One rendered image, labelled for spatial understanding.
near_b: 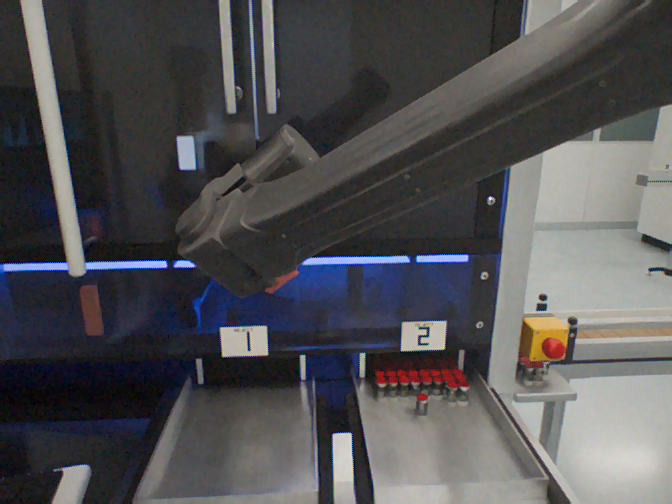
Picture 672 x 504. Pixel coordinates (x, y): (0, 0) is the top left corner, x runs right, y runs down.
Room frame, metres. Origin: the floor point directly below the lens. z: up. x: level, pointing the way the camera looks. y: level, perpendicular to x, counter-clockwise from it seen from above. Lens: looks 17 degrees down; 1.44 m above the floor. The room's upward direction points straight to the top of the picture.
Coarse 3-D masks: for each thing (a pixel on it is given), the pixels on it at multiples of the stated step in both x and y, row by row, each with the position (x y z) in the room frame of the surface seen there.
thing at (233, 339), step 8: (224, 328) 0.79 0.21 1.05; (232, 328) 0.79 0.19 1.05; (240, 328) 0.79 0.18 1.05; (248, 328) 0.79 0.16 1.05; (256, 328) 0.79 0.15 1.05; (264, 328) 0.79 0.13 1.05; (224, 336) 0.79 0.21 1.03; (232, 336) 0.79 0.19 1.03; (240, 336) 0.79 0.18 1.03; (256, 336) 0.79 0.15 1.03; (264, 336) 0.79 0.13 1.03; (224, 344) 0.79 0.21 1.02; (232, 344) 0.79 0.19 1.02; (240, 344) 0.79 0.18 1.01; (256, 344) 0.79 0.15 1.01; (264, 344) 0.79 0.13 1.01; (224, 352) 0.79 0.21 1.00; (232, 352) 0.79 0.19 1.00; (240, 352) 0.79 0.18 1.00; (248, 352) 0.79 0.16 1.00; (256, 352) 0.79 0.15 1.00; (264, 352) 0.79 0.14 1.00
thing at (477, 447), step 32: (352, 384) 0.86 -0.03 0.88; (480, 384) 0.83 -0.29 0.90; (384, 416) 0.76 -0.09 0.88; (448, 416) 0.76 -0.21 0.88; (480, 416) 0.76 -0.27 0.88; (384, 448) 0.67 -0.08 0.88; (416, 448) 0.67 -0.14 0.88; (448, 448) 0.67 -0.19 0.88; (480, 448) 0.67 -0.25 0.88; (512, 448) 0.67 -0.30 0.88; (384, 480) 0.60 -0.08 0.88; (416, 480) 0.60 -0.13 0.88; (448, 480) 0.60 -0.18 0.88; (480, 480) 0.60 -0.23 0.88; (512, 480) 0.56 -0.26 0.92; (544, 480) 0.56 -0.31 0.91
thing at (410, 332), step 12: (408, 324) 0.81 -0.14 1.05; (420, 324) 0.81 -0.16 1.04; (432, 324) 0.82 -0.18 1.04; (444, 324) 0.82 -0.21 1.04; (408, 336) 0.81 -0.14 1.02; (432, 336) 0.82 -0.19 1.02; (444, 336) 0.82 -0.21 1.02; (408, 348) 0.81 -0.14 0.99; (420, 348) 0.81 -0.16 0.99; (432, 348) 0.82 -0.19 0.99
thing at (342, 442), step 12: (336, 444) 0.63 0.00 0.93; (348, 444) 0.63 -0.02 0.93; (336, 456) 0.62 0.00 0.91; (348, 456) 0.62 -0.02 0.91; (336, 468) 0.61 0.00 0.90; (348, 468) 0.61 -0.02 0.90; (336, 480) 0.60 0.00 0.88; (348, 480) 0.60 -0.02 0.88; (336, 492) 0.57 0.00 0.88; (348, 492) 0.57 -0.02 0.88
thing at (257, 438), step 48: (192, 384) 0.86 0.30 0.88; (240, 384) 0.86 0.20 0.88; (288, 384) 0.86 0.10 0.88; (192, 432) 0.71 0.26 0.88; (240, 432) 0.71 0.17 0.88; (288, 432) 0.71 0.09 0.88; (144, 480) 0.57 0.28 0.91; (192, 480) 0.60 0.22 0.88; (240, 480) 0.60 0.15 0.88; (288, 480) 0.60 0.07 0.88
